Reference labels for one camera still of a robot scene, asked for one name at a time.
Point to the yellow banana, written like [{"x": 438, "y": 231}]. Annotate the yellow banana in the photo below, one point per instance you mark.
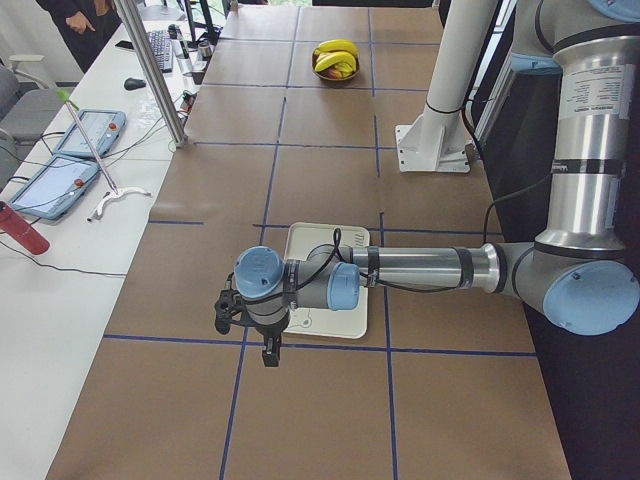
[
  {"x": 343, "y": 61},
  {"x": 337, "y": 45}
]

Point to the black computer keyboard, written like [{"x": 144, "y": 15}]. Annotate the black computer keyboard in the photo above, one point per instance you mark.
[{"x": 162, "y": 49}]

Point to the person in black jacket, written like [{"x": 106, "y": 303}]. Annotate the person in black jacket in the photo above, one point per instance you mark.
[{"x": 85, "y": 26}]

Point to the brown wicker fruit basket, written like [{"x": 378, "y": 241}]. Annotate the brown wicker fruit basket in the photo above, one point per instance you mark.
[{"x": 332, "y": 74}]

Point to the grey office chair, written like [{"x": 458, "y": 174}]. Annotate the grey office chair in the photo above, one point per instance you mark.
[{"x": 28, "y": 105}]

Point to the red water bottle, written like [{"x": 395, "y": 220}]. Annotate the red water bottle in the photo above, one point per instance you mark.
[{"x": 21, "y": 231}]

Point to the white rectangular bear tray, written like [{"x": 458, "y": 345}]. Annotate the white rectangular bear tray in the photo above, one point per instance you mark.
[{"x": 350, "y": 324}]

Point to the silver aluminium frame post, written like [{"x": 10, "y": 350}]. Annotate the silver aluminium frame post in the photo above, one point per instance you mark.
[{"x": 130, "y": 16}]

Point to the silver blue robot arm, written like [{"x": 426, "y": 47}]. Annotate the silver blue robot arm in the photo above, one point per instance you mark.
[{"x": 572, "y": 272}]

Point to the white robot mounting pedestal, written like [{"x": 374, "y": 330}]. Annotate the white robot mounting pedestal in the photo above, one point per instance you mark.
[{"x": 435, "y": 141}]

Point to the upper blue teach pendant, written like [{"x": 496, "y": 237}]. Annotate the upper blue teach pendant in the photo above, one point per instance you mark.
[{"x": 103, "y": 128}]

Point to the black computer mouse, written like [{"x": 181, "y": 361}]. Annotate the black computer mouse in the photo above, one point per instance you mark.
[{"x": 131, "y": 84}]

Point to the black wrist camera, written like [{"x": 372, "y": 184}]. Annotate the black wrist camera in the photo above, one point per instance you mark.
[{"x": 230, "y": 310}]

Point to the lower blue teach pendant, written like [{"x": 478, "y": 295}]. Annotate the lower blue teach pendant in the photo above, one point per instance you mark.
[{"x": 56, "y": 187}]

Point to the blue teach pendant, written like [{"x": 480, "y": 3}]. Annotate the blue teach pendant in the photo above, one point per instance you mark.
[
  {"x": 56, "y": 187},
  {"x": 103, "y": 128}
]

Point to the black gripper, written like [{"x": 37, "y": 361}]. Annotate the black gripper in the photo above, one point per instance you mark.
[{"x": 268, "y": 331}]

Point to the silver reacher grabber stick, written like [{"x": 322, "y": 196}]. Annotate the silver reacher grabber stick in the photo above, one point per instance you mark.
[{"x": 114, "y": 193}]

